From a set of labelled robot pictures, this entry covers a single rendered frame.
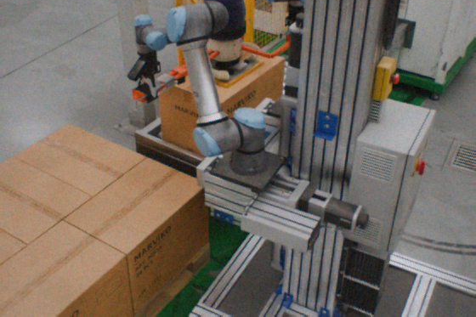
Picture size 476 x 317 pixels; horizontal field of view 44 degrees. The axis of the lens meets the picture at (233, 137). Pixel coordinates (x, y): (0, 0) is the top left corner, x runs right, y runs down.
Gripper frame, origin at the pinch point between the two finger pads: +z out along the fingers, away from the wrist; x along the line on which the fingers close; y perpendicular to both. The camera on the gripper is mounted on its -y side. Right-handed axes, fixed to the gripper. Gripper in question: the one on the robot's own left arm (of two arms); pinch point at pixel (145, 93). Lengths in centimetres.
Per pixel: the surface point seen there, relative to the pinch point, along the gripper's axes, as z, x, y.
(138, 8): 13, 95, 96
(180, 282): 106, -19, -5
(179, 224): 64, -21, -5
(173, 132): 42, 11, 30
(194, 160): 49, -7, 25
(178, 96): 18.1, 6.5, 30.1
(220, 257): 108, -24, 24
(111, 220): 54, -1, -30
